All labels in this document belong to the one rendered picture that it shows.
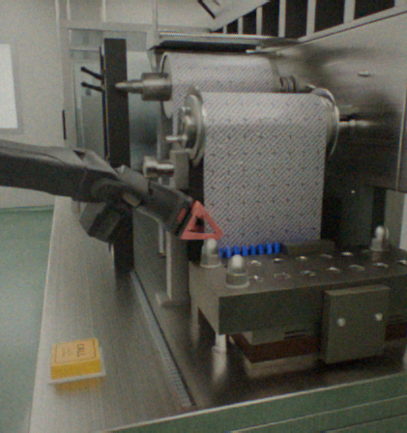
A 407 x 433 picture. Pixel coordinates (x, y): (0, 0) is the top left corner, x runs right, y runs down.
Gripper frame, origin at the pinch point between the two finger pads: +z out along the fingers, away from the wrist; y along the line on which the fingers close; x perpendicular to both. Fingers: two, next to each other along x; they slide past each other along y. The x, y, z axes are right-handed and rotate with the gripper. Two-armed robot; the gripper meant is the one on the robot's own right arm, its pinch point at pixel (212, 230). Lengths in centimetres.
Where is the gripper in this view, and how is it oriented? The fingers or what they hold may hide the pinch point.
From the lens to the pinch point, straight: 81.1
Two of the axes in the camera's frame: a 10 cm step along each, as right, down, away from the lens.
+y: 2.9, 2.1, -9.3
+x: 4.8, -8.8, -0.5
